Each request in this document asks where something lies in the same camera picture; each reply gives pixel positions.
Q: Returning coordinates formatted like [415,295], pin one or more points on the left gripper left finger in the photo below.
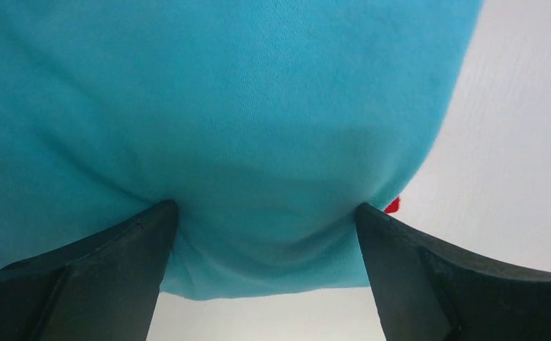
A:
[102,287]

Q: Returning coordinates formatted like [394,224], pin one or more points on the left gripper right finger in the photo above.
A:
[428,289]

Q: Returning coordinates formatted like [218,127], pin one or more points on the turquoise t shirt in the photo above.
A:
[268,122]

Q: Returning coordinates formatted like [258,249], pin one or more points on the red folded t shirt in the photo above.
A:
[393,207]

